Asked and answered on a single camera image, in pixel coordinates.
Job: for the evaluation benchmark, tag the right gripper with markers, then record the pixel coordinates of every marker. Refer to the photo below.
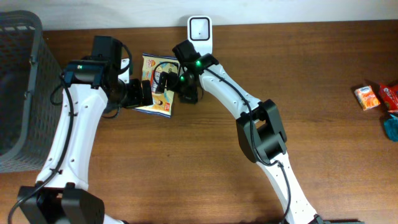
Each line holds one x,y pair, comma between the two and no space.
192,97

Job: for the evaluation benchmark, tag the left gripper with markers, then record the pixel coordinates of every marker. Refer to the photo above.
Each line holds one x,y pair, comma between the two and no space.
137,98

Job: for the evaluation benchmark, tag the yellow snack bag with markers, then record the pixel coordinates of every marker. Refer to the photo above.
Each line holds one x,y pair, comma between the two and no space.
153,66

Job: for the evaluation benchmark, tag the orange small packet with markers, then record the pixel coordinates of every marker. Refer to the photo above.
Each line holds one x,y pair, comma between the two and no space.
366,98

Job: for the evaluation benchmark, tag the red snack packet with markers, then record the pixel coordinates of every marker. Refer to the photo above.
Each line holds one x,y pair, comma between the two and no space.
388,93

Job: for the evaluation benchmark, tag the blue mouthwash bottle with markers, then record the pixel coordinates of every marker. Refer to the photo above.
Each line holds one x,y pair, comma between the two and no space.
390,127

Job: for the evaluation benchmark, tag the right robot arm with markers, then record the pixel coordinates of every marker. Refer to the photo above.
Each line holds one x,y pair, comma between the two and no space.
261,134

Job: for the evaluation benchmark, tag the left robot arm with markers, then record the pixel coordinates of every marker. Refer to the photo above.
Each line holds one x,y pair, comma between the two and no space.
92,88

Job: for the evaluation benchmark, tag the white barcode scanner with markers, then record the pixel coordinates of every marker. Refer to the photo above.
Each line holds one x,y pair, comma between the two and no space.
200,33

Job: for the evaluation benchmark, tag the grey plastic basket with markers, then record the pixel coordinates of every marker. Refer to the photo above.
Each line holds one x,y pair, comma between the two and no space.
29,75

